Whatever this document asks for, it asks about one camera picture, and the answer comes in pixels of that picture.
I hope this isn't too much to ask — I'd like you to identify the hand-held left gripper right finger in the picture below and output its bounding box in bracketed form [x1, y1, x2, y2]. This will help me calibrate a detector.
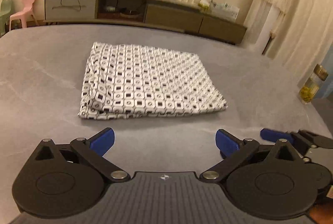
[200, 129, 302, 183]

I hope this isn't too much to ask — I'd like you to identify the glass bottle of green tea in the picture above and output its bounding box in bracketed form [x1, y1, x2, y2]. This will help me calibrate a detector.
[299, 64, 329, 105]

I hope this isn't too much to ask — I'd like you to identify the pink plastic chair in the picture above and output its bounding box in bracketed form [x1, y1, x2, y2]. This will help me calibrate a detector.
[9, 0, 40, 32]

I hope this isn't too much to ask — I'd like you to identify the long low television cabinet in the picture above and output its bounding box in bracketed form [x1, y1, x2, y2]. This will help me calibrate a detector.
[42, 0, 247, 45]

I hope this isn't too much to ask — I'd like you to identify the black hanging cable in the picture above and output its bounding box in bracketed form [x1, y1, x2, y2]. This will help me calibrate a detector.
[52, 0, 86, 10]

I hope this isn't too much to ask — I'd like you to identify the white printed card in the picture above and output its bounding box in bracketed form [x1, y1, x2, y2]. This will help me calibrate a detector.
[229, 5, 240, 22]

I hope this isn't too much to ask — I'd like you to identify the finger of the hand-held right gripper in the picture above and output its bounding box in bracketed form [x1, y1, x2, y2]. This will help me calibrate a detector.
[261, 129, 316, 154]
[299, 130, 333, 148]

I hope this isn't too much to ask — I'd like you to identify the white geometric-print garment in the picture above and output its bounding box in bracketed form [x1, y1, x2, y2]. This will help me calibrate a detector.
[77, 42, 229, 120]

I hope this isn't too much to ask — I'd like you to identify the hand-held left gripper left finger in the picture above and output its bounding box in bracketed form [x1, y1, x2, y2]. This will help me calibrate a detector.
[34, 128, 130, 183]

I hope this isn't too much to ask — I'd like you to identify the light blue curtain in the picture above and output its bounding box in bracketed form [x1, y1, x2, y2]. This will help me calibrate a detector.
[320, 54, 333, 100]

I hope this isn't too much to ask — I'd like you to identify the white lace curtain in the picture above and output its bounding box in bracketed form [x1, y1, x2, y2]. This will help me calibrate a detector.
[243, 0, 333, 92]

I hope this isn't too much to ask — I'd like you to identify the green plastic chair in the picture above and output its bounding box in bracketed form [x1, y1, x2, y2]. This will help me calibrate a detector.
[0, 0, 14, 36]

